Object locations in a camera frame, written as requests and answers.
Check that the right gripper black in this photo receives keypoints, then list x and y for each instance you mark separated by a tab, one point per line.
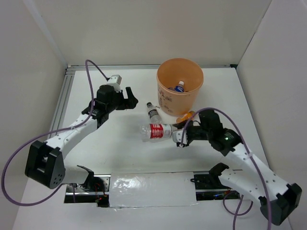
189	141

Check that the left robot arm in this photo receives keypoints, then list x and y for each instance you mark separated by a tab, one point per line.
45	162

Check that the orange juice bottle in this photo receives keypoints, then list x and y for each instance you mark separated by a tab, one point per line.
185	117

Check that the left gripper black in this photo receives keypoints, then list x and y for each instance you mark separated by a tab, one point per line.
130	103

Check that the peach capybara plastic bin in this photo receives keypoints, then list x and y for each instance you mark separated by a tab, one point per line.
179	81

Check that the white taped cover sheet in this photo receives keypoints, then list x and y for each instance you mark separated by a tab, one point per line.
172	189

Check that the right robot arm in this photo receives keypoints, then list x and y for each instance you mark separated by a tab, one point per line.
276	197

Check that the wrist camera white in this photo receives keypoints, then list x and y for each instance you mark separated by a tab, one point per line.
177	137
115	81

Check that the red label bottle red cap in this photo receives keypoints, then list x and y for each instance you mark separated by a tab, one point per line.
157	132

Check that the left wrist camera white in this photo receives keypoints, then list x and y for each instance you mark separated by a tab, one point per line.
115	81

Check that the Pocari Sweat blue label bottle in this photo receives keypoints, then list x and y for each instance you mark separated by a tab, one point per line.
180	87

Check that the small black label bottle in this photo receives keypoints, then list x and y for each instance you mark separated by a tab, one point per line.
153	114

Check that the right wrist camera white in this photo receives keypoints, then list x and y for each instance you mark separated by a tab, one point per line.
177	137

